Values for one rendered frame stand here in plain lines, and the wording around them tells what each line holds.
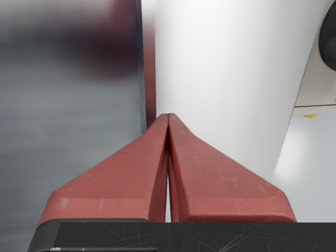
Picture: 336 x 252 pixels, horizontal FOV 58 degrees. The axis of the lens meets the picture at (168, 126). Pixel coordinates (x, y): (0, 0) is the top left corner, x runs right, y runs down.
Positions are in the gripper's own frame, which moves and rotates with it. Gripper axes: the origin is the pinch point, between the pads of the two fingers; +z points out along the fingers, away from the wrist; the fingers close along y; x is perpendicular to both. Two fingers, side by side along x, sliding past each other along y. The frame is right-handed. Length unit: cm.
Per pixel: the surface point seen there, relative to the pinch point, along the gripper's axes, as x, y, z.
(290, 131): 76, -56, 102
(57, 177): 4.6, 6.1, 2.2
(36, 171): 3.9, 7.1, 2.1
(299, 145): 85, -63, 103
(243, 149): 4.2, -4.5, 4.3
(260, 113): 1.7, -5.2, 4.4
